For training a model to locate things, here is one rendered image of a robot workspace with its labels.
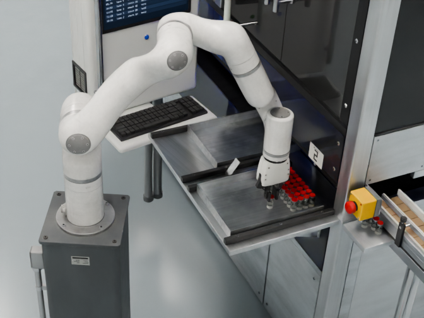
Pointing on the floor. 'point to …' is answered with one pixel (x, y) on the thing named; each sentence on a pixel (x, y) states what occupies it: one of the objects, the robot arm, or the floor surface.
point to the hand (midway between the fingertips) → (271, 194)
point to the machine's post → (357, 146)
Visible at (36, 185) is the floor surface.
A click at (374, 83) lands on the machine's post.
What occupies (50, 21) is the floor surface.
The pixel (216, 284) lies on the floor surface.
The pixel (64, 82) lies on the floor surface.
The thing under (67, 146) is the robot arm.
